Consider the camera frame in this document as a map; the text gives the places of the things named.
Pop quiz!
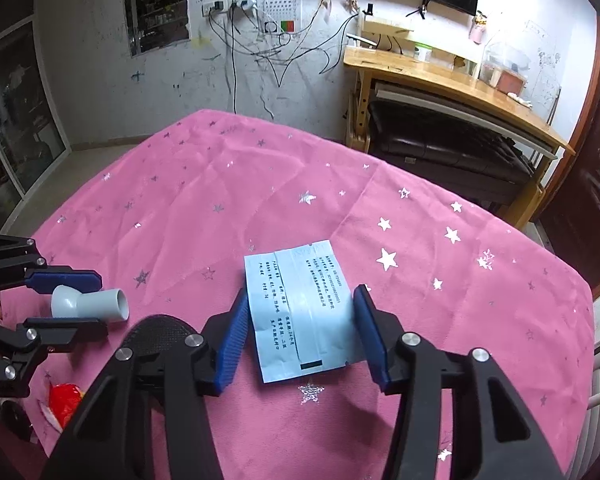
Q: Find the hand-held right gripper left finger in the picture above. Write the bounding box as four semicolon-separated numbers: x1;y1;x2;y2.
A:
40;287;252;480

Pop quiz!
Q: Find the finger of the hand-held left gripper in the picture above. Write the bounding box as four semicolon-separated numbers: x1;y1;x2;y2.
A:
0;317;109;397
0;234;104;295

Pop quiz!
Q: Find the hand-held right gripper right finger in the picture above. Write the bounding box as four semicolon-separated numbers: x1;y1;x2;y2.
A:
351;283;565;480

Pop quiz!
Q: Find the grey plastic pipe fitting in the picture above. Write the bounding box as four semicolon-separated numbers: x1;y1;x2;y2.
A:
50;284;130;326

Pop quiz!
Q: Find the light blue printed packet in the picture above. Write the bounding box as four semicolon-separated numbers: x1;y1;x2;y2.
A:
243;239;367;385

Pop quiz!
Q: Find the red plastic wrapper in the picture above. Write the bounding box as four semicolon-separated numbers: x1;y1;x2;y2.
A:
40;381;87;434

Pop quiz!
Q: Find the black mesh basket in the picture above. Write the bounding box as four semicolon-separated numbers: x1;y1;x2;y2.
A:
114;313;204;362

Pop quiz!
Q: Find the pink star tablecloth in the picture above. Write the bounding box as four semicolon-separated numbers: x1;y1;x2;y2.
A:
0;108;596;480

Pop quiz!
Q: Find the glass sliding door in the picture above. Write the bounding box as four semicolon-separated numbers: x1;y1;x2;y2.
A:
0;14;72;222

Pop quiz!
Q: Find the wooden desk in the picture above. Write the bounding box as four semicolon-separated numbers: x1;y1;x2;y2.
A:
343;44;577;227

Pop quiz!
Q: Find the dark wooden door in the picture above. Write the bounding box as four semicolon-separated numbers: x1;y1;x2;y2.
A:
534;19;600;292

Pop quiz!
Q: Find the clear plastic container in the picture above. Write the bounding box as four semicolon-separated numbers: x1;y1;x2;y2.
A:
477;39;532;97

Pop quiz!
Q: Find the wooden desk riser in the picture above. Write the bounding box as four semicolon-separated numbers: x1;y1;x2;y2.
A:
361;14;482;79

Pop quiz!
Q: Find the pink hanging bottle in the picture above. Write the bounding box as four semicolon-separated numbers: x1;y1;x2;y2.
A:
469;9;487;44

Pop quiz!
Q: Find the wall niche window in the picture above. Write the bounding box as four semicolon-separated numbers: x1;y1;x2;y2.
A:
122;0;191;58

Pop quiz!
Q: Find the tangle of black cables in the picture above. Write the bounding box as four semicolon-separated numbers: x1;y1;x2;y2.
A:
206;4;362;122

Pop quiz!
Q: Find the white wall power strip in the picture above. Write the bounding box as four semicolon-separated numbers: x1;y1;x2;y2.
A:
201;0;262;17

